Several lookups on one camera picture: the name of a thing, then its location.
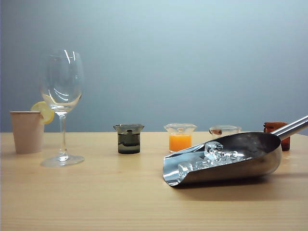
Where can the pile of clear ice cubes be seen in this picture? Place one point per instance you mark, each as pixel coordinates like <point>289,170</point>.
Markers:
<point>211,152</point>

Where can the stainless steel ice scoop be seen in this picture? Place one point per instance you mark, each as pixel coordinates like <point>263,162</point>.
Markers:
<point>240,175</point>

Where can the clear beaker with orange juice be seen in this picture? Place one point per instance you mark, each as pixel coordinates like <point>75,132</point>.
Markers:
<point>180,143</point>

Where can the smoky grey glass beaker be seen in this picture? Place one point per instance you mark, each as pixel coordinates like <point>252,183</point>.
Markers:
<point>128,144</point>

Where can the small brown garnish piece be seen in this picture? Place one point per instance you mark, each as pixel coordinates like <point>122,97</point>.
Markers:
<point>217,132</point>

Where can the clear beaker with yellow liquid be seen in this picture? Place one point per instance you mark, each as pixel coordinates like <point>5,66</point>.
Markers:
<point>229,131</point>

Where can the clear stemmed wine glass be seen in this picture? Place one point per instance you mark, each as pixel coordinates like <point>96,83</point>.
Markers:
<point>63,130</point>

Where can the yellow lemon slice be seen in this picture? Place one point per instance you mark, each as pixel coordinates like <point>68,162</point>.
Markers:
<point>40,107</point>

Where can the amber glass measuring cup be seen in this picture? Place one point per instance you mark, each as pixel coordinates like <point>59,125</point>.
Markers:
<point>272,126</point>

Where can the beige paper cup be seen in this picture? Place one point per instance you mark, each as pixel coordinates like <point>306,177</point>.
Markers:
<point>26,134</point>

